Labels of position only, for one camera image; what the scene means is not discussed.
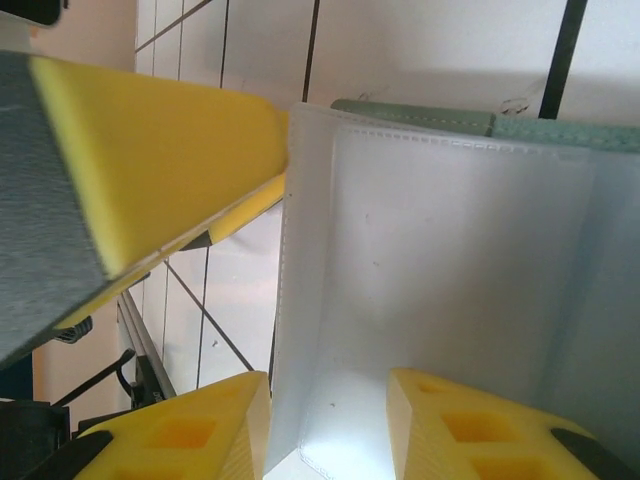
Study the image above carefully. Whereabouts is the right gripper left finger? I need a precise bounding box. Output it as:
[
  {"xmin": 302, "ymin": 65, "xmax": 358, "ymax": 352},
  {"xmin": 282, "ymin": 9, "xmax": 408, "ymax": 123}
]
[{"xmin": 74, "ymin": 370, "xmax": 274, "ymax": 480}]

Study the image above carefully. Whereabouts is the green card holder with sleeves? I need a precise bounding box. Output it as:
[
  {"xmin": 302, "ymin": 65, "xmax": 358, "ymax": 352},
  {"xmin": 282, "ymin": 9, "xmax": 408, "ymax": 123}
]
[{"xmin": 267, "ymin": 98, "xmax": 640, "ymax": 480}]

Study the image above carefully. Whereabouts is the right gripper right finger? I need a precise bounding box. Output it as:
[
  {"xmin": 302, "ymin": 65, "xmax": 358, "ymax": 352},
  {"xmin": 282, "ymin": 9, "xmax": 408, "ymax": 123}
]
[{"xmin": 387, "ymin": 367, "xmax": 640, "ymax": 480}]

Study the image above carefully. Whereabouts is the long aluminium base rail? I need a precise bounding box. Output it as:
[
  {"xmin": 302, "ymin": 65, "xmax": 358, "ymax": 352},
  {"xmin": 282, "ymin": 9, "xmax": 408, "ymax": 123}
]
[{"xmin": 117, "ymin": 289, "xmax": 177, "ymax": 401}]

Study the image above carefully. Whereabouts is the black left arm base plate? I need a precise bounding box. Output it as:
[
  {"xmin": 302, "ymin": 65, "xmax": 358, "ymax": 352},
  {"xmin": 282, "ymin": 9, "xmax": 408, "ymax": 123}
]
[{"xmin": 130, "ymin": 349, "xmax": 177, "ymax": 404}]

